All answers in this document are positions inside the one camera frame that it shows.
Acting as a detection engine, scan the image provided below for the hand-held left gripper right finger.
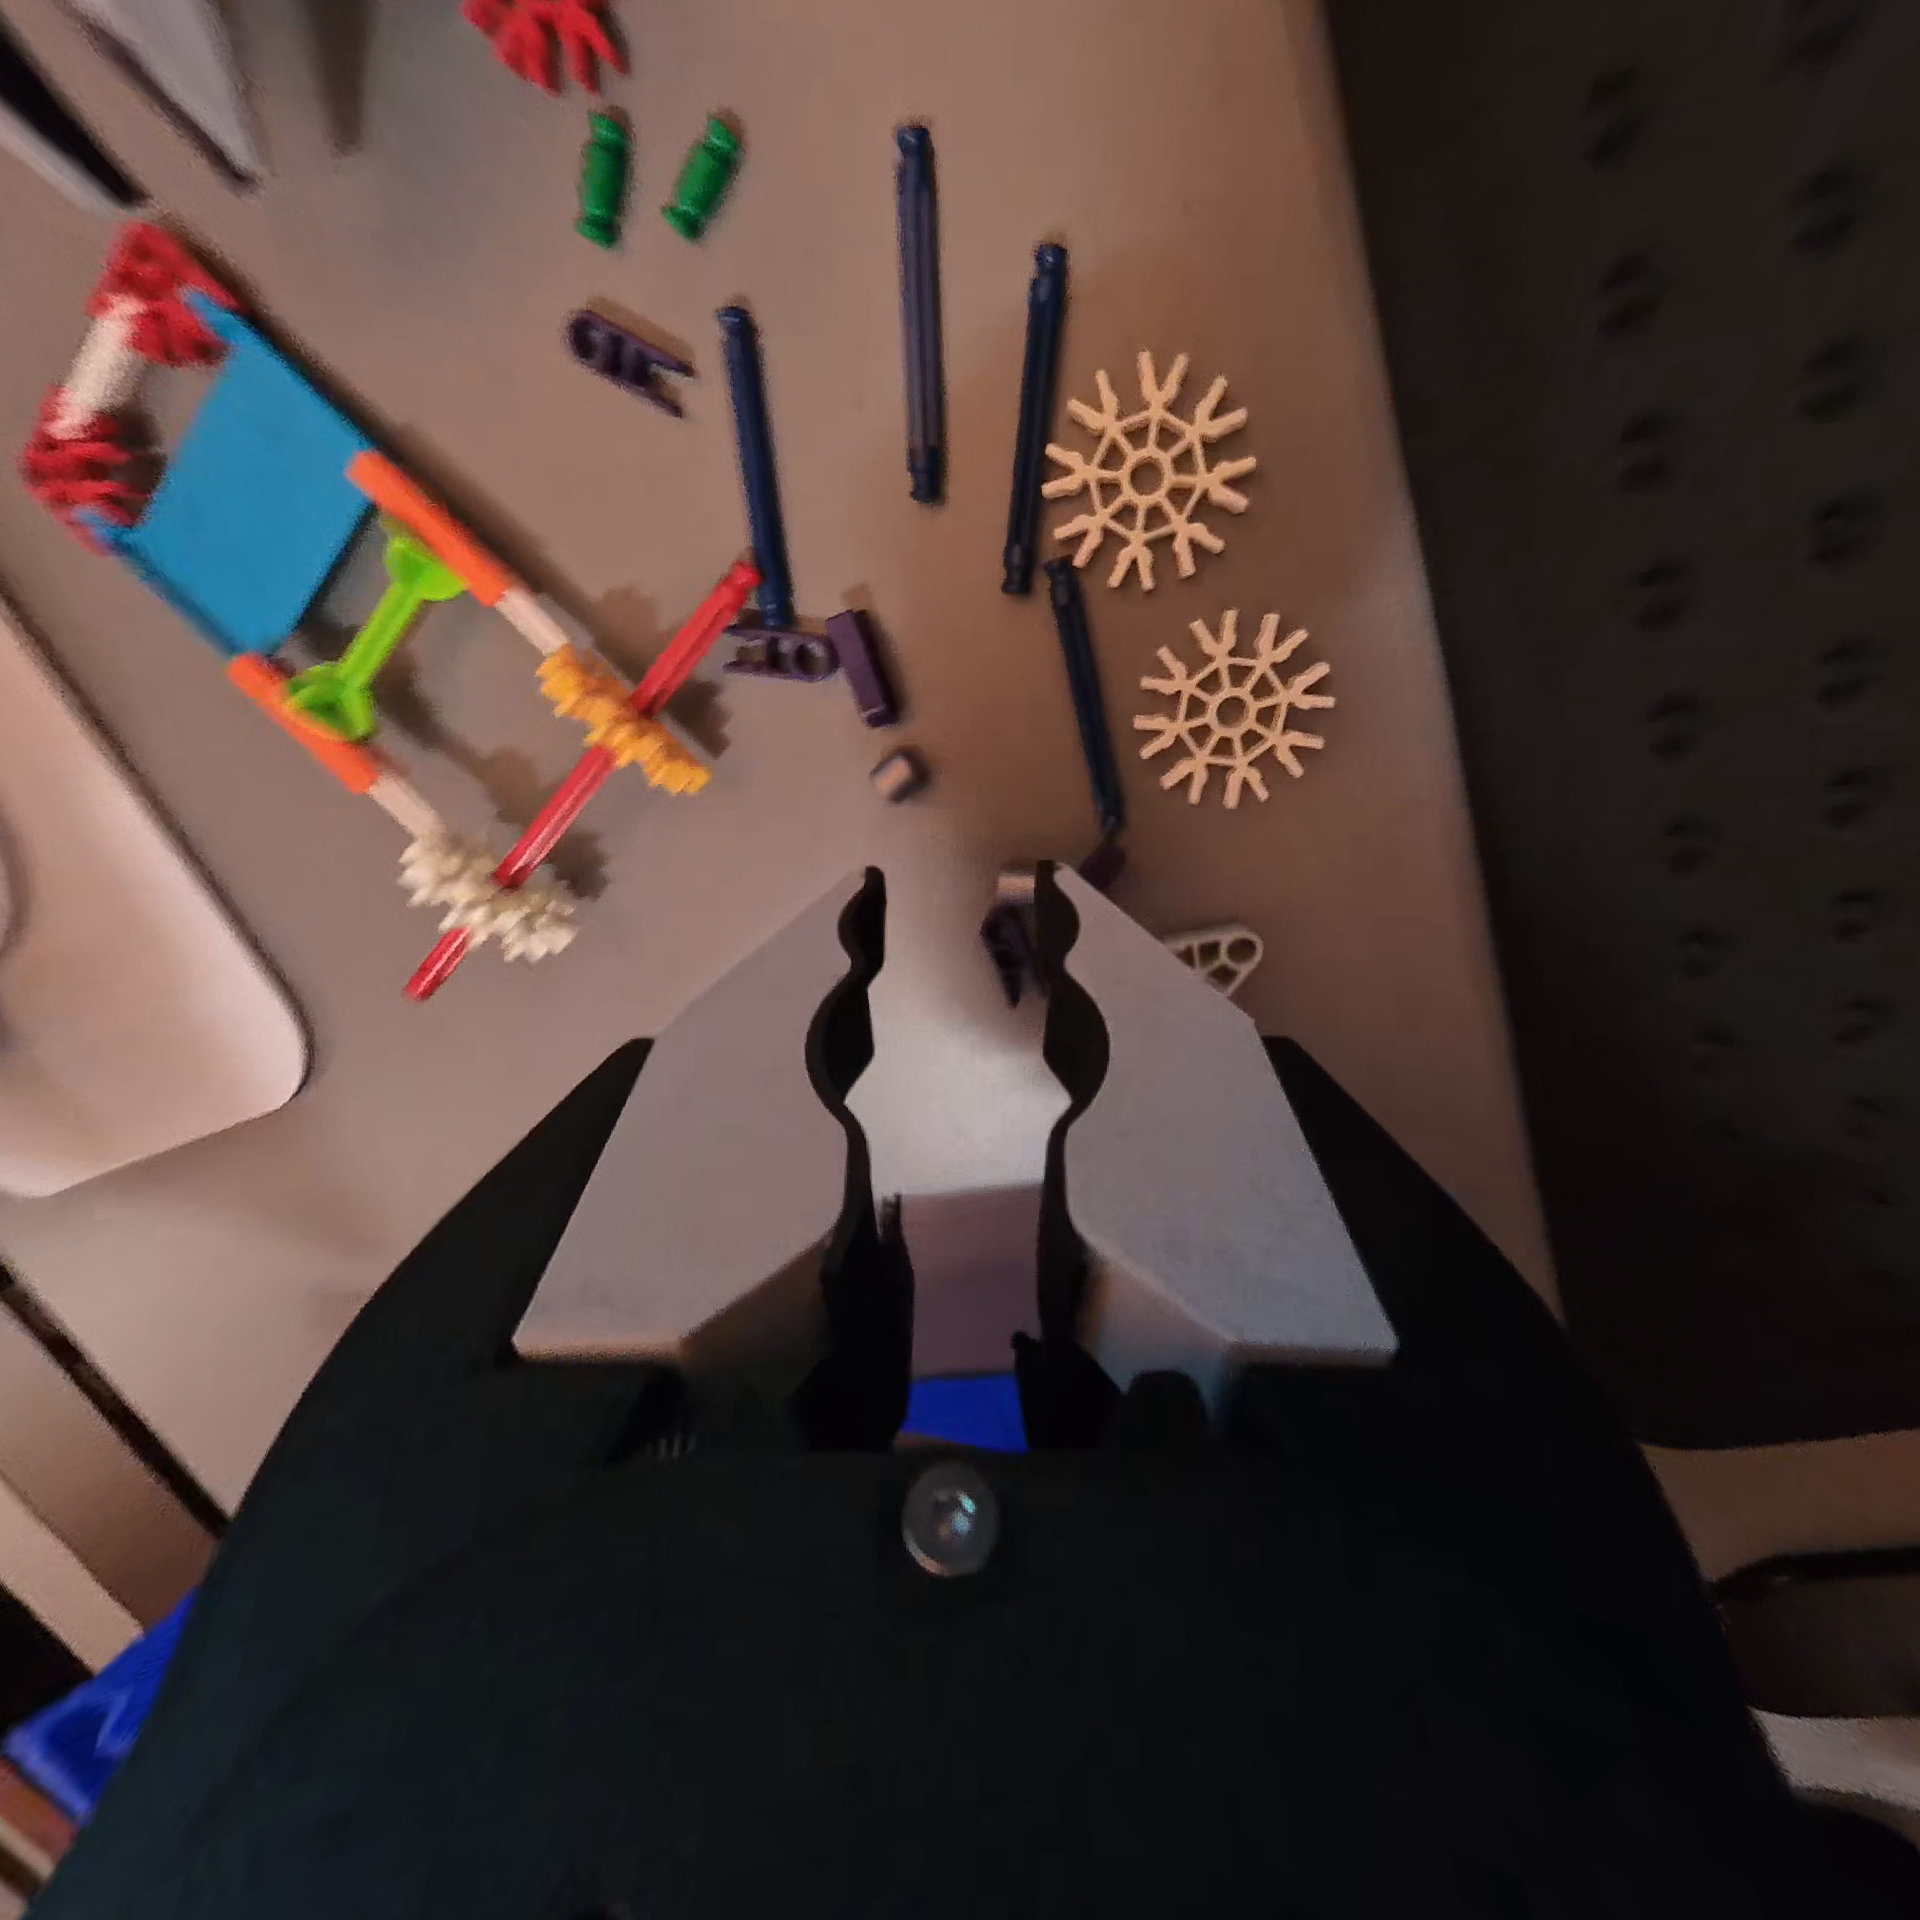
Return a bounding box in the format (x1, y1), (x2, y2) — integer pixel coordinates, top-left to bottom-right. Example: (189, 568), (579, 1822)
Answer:
(1035, 861), (1401, 1414)

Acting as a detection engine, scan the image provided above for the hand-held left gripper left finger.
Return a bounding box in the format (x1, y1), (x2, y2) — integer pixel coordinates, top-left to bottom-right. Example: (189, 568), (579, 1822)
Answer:
(514, 870), (888, 1414)

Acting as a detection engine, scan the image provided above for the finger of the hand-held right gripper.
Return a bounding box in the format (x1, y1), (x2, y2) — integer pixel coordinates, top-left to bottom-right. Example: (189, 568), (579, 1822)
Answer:
(60, 0), (269, 185)
(0, 37), (148, 214)

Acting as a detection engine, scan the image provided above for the grey fan connector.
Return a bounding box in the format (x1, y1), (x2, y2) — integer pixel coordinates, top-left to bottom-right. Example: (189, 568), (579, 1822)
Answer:
(1161, 922), (1268, 1004)

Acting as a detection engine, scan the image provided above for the blue storage bin with tag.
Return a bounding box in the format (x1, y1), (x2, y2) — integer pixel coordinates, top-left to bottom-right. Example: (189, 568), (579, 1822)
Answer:
(0, 1372), (1033, 1826)

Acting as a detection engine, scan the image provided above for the colourful toy construction model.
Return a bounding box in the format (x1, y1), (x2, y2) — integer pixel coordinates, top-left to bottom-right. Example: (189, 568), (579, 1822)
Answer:
(22, 226), (714, 967)

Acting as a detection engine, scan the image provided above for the short green toy rod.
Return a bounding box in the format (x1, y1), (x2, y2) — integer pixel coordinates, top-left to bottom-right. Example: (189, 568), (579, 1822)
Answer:
(574, 112), (633, 248)
(660, 112), (745, 242)

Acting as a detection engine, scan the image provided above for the long red toy rod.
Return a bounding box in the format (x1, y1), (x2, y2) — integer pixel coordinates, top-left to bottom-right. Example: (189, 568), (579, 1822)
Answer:
(405, 563), (762, 1004)

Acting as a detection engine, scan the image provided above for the white snowflake connector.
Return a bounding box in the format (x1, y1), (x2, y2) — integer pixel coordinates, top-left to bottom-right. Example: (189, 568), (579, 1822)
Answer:
(1041, 354), (1259, 596)
(1134, 607), (1334, 813)

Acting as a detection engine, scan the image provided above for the red fan connector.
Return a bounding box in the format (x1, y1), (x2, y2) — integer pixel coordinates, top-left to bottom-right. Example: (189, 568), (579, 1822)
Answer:
(463, 0), (629, 94)

